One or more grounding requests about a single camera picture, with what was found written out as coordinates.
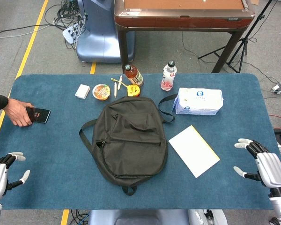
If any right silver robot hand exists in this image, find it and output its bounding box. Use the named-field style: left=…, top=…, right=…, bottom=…
left=233, top=138, right=281, bottom=188

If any person's bare hand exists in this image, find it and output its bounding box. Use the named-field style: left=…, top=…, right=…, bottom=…
left=4, top=98, right=35, bottom=128

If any black backpack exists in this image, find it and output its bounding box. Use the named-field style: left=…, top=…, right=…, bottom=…
left=79, top=94, right=176, bottom=196

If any black phone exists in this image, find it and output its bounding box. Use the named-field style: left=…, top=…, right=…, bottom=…
left=25, top=106, right=52, bottom=124

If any white tissue pack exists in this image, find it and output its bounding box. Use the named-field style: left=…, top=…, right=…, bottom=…
left=172, top=87, right=224, bottom=116

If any black tripod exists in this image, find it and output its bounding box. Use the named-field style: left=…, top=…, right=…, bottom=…
left=198, top=0, right=275, bottom=74

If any orange food cup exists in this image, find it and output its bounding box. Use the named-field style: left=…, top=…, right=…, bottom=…
left=92, top=83, right=111, bottom=101

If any brown tea bottle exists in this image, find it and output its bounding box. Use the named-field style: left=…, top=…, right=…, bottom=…
left=124, top=64, right=145, bottom=88

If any yellow tape measure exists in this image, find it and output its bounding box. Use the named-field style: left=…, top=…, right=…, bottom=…
left=127, top=84, right=141, bottom=98

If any white yellow-edged notebook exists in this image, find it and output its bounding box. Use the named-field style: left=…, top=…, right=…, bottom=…
left=168, top=125, right=221, bottom=179

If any blue felt table mat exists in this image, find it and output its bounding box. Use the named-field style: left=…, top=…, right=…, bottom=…
left=0, top=73, right=281, bottom=210

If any grey-blue robot torso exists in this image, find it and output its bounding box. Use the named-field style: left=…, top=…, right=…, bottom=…
left=87, top=209, right=228, bottom=225

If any small white box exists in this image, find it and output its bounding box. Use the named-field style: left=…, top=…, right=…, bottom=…
left=74, top=84, right=91, bottom=100

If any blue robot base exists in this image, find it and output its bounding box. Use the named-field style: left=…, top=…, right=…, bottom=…
left=75, top=0, right=135, bottom=64

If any clear bottle red label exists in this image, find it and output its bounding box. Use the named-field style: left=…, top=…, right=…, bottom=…
left=161, top=60, right=178, bottom=92

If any brown mahjong table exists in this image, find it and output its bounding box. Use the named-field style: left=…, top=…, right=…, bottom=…
left=113, top=0, right=256, bottom=74

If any black floor cable bundle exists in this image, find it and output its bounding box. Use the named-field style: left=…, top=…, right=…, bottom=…
left=44, top=0, right=88, bottom=50

